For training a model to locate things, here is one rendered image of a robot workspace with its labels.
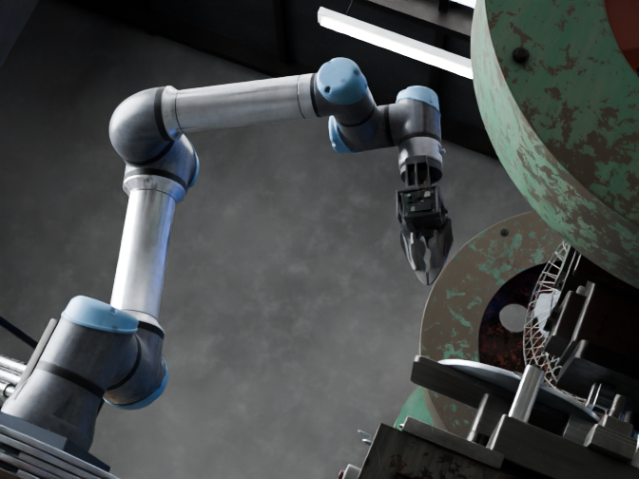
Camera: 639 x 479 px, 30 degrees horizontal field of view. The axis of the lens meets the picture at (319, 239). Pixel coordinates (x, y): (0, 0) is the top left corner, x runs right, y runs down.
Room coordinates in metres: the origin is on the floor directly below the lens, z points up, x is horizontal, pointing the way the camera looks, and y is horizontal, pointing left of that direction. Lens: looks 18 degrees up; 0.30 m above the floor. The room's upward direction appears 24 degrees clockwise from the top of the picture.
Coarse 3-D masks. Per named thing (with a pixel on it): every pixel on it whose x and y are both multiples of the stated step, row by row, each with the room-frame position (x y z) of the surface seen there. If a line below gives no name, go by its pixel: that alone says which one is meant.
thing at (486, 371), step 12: (444, 360) 1.77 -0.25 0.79; (456, 360) 1.74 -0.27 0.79; (468, 372) 1.75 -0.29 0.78; (480, 372) 1.72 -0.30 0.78; (492, 372) 1.69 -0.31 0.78; (504, 372) 1.68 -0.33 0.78; (504, 384) 1.73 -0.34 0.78; (516, 384) 1.70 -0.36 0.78; (540, 396) 1.71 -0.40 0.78; (552, 396) 1.68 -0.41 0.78; (564, 396) 1.67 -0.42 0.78; (564, 408) 1.71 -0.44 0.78; (576, 408) 1.69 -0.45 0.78; (588, 420) 1.72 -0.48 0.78; (600, 420) 1.71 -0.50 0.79
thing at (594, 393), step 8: (600, 384) 1.77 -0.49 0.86; (592, 392) 1.78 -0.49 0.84; (600, 392) 1.77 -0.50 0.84; (608, 392) 1.77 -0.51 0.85; (592, 400) 1.78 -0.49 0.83; (600, 400) 1.77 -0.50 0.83; (608, 400) 1.77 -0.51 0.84; (592, 408) 1.80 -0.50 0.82; (600, 408) 1.78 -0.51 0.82; (608, 408) 1.77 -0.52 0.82
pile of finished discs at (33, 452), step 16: (0, 432) 1.31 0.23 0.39; (16, 432) 1.30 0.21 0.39; (0, 448) 1.41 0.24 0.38; (16, 448) 1.30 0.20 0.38; (32, 448) 1.29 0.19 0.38; (48, 448) 1.29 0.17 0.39; (0, 464) 1.38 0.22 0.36; (16, 464) 1.30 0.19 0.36; (32, 464) 1.30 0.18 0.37; (48, 464) 1.29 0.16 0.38; (64, 464) 1.29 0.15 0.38; (80, 464) 1.30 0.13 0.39
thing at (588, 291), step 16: (592, 288) 1.73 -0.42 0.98; (576, 304) 1.76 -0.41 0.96; (592, 304) 1.73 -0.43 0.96; (608, 304) 1.73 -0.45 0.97; (624, 304) 1.72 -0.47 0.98; (560, 320) 1.76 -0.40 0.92; (576, 320) 1.76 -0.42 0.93; (592, 320) 1.73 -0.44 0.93; (608, 320) 1.73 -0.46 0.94; (624, 320) 1.72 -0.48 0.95; (560, 336) 1.76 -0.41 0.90; (576, 336) 1.73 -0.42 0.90; (592, 336) 1.73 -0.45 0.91; (608, 336) 1.72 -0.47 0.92; (624, 336) 1.72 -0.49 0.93; (560, 352) 1.83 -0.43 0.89; (624, 352) 1.72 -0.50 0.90
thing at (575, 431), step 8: (576, 416) 1.73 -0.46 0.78; (568, 424) 1.73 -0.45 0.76; (576, 424) 1.72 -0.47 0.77; (584, 424) 1.72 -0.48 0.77; (592, 424) 1.72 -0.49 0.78; (560, 432) 1.79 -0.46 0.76; (568, 432) 1.73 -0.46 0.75; (576, 432) 1.72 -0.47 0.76; (584, 432) 1.72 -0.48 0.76; (576, 440) 1.72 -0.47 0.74; (584, 440) 1.72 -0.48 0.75
